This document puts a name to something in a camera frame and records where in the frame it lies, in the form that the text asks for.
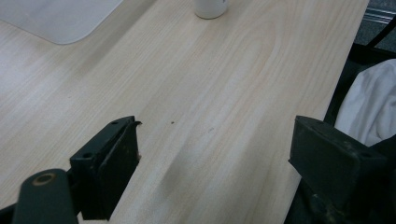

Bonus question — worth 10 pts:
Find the metal floor rail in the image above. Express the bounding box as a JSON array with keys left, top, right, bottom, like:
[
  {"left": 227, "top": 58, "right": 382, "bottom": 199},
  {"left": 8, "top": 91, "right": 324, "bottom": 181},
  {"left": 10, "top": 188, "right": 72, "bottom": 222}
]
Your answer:
[{"left": 361, "top": 7, "right": 396, "bottom": 25}]

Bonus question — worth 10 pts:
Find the white flat board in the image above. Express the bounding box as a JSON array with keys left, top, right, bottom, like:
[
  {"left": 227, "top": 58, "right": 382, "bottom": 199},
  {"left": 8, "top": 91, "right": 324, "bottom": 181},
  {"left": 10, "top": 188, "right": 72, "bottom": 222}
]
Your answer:
[{"left": 0, "top": 0, "right": 125, "bottom": 46}]

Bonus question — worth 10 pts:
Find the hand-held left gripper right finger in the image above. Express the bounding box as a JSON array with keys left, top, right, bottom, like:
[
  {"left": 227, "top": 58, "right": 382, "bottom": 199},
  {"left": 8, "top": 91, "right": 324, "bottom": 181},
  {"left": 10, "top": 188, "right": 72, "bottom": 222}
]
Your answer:
[{"left": 288, "top": 115, "right": 389, "bottom": 213}]

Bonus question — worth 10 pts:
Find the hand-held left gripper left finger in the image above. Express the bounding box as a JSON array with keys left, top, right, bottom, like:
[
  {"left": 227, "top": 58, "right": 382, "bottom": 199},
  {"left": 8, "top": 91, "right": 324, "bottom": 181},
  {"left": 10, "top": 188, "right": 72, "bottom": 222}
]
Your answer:
[{"left": 69, "top": 115, "right": 143, "bottom": 221}]

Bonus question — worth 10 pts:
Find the black chair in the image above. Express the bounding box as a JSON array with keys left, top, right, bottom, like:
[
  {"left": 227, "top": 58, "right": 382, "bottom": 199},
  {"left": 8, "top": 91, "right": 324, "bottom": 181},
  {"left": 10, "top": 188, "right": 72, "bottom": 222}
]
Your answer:
[{"left": 322, "top": 14, "right": 396, "bottom": 127}]

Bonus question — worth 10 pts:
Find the white cup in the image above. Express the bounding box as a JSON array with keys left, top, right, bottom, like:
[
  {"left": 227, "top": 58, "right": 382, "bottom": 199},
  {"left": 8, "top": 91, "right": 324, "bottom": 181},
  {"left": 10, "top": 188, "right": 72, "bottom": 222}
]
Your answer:
[{"left": 193, "top": 0, "right": 229, "bottom": 21}]

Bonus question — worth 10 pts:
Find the white cloth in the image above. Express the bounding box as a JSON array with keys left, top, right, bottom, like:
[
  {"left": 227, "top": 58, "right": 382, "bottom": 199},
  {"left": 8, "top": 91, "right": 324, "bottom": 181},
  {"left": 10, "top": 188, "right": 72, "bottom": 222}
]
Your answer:
[{"left": 333, "top": 58, "right": 396, "bottom": 147}]

